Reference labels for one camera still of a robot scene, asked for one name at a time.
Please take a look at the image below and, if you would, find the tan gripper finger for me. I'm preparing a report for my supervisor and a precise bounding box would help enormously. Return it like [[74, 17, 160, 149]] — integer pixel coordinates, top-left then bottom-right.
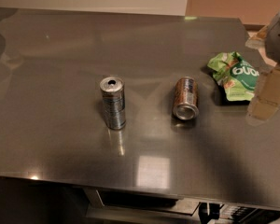
[[247, 64, 280, 120]]

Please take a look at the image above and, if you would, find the orange can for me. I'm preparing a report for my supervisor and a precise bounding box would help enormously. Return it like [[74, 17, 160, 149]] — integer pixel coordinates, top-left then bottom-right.
[[172, 77, 199, 120]]

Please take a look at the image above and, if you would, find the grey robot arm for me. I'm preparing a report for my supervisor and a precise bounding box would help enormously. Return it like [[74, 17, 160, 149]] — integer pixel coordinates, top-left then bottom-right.
[[245, 10, 280, 120]]

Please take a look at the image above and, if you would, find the upright silver can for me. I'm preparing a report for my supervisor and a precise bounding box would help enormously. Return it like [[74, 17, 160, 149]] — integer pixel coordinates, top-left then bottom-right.
[[100, 76, 126, 130]]

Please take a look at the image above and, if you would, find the green snack bag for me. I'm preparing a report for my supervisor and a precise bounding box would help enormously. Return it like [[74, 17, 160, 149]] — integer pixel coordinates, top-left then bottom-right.
[[207, 51, 259, 102]]

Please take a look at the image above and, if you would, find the dark equipment under table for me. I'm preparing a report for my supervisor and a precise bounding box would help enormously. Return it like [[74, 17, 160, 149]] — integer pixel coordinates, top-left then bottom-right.
[[198, 203, 280, 224]]

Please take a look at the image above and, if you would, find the under-table shelf frame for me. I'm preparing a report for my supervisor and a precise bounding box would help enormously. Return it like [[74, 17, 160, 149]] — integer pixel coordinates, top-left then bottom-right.
[[84, 189, 200, 224]]

